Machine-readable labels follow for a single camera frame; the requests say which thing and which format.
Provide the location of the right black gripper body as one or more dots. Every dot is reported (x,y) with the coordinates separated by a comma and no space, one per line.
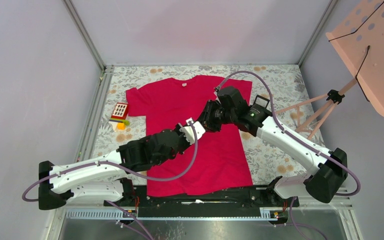
(214,116)

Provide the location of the red t-shirt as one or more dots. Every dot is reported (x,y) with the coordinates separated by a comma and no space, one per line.
(220,162)

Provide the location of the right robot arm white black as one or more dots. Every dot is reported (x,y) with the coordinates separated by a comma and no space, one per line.
(323,176)

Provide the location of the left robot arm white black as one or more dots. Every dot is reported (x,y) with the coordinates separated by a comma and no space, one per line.
(61,184)

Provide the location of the black brooch box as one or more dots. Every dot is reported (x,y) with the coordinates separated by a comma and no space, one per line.
(261,105)

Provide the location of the red toy block house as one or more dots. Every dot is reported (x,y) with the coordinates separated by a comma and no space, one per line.
(118,118)

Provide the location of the floral patterned table mat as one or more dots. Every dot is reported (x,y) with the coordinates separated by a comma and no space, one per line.
(265,160)

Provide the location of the pink perforated music stand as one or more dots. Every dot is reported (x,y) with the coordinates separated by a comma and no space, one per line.
(359,42)

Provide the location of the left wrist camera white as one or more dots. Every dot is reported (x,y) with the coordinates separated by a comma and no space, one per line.
(192,130)

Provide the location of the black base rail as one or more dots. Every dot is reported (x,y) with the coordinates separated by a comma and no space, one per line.
(255,196)

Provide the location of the silver slotted cable duct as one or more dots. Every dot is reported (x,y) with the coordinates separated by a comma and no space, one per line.
(194,214)

